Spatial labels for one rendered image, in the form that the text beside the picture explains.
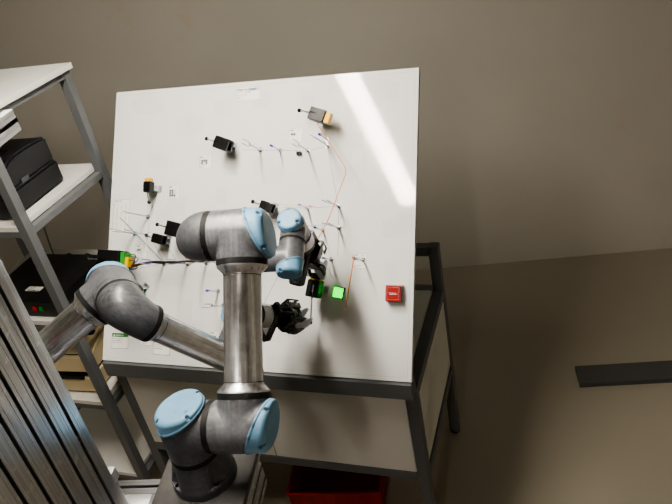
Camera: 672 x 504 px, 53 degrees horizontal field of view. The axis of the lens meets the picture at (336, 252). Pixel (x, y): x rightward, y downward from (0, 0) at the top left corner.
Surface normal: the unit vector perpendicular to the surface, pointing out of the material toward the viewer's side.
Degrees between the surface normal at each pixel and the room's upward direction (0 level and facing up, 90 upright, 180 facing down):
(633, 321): 0
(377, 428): 90
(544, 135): 90
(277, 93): 53
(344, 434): 90
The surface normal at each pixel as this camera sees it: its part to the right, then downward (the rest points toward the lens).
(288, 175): -0.32, -0.07
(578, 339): -0.18, -0.84
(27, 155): 0.95, -0.01
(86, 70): -0.10, 0.54
